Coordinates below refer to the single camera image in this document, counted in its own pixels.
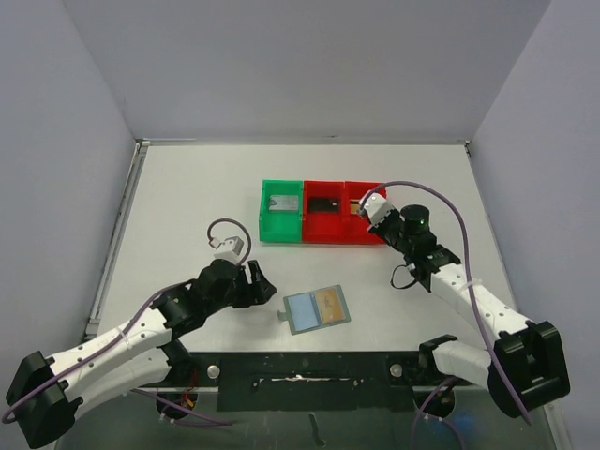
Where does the green card holder wallet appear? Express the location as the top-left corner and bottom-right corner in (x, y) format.
(277, 285), (352, 336)

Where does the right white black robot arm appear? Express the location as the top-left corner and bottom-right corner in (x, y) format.
(362, 194), (571, 418)

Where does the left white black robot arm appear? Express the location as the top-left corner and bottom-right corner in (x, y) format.
(1, 259), (277, 449)

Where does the gold card with stripe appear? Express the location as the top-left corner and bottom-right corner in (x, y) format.
(349, 199), (361, 216)

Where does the black card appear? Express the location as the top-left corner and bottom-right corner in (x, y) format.
(307, 197), (339, 214)

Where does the silver grey card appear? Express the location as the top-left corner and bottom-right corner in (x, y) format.
(266, 194), (301, 214)

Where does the middle red plastic bin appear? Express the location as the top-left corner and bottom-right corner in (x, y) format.
(303, 180), (344, 245)

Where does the green plastic bin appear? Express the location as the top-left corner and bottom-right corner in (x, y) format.
(259, 179), (304, 244)

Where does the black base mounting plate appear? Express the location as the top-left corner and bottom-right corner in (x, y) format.
(135, 351), (474, 413)

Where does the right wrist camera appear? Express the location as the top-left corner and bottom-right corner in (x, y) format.
(358, 193), (399, 233)

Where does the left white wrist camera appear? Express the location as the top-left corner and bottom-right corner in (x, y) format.
(209, 236), (245, 264)

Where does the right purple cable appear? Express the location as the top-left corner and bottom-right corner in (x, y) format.
(358, 181), (533, 450)

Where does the purple cable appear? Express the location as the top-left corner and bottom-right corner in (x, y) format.
(358, 181), (533, 450)
(1, 217), (254, 428)

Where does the left aluminium side rail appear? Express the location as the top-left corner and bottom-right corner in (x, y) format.
(82, 140), (150, 341)

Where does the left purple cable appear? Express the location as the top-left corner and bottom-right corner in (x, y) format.
(1, 217), (254, 428)

